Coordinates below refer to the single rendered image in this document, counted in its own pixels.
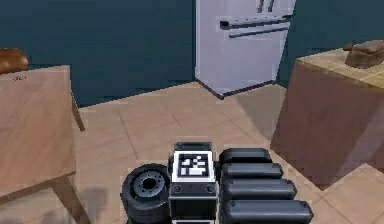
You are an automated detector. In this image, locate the white fridge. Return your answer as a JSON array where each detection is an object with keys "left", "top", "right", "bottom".
[{"left": 194, "top": 0, "right": 297, "bottom": 100}]

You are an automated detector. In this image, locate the brown wooden table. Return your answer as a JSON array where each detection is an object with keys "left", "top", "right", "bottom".
[{"left": 0, "top": 64, "right": 92, "bottom": 224}]

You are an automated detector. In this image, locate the brown wooden counter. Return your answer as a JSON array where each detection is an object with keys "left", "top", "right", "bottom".
[{"left": 269, "top": 48, "right": 384, "bottom": 191}]

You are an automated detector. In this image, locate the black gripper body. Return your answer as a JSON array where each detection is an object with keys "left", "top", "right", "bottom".
[{"left": 120, "top": 162, "right": 172, "bottom": 224}]

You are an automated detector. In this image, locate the brown bread loaf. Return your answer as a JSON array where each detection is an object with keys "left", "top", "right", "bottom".
[{"left": 343, "top": 39, "right": 384, "bottom": 70}]

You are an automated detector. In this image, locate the grey fridge handle bar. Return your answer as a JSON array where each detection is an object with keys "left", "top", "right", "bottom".
[{"left": 228, "top": 26, "right": 290, "bottom": 39}]

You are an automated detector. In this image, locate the brown round bread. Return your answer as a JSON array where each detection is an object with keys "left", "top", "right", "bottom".
[{"left": 0, "top": 47, "right": 30, "bottom": 75}]

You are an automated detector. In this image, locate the black fridge handle bar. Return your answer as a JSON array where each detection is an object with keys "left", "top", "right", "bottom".
[{"left": 219, "top": 14, "right": 293, "bottom": 30}]

